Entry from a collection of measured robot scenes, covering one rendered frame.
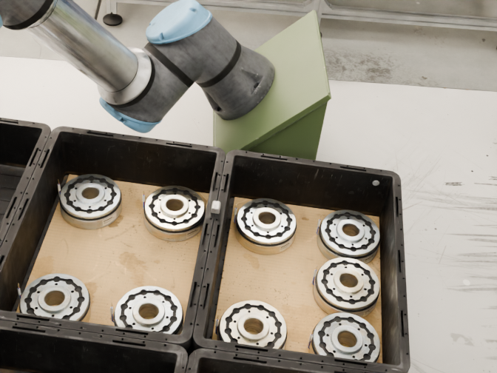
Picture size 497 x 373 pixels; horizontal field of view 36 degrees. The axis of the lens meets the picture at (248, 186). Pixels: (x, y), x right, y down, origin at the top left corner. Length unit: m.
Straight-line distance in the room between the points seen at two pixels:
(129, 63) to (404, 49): 2.07
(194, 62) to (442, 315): 0.65
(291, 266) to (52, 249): 0.39
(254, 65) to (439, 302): 0.57
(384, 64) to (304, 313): 2.09
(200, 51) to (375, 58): 1.84
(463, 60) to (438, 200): 1.75
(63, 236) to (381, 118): 0.82
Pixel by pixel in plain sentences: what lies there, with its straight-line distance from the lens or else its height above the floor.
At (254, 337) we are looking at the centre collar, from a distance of 1.15.
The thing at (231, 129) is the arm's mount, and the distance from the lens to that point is 1.53.
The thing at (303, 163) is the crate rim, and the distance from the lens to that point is 1.31.
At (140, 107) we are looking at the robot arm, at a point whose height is 0.90.
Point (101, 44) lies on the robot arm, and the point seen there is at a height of 1.05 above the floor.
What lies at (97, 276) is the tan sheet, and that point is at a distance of 1.26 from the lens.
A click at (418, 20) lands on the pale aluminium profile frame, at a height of 0.12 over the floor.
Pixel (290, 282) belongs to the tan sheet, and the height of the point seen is 0.83.
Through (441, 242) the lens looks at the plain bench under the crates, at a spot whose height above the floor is 0.70.
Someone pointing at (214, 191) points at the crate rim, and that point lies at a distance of 1.25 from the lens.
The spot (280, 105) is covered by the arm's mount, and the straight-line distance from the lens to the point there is 1.47.
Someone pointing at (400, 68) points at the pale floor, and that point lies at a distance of 3.21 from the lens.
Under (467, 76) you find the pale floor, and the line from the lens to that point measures 3.27.
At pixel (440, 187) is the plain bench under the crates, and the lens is 1.68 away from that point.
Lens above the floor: 1.82
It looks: 45 degrees down
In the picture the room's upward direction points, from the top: 7 degrees clockwise
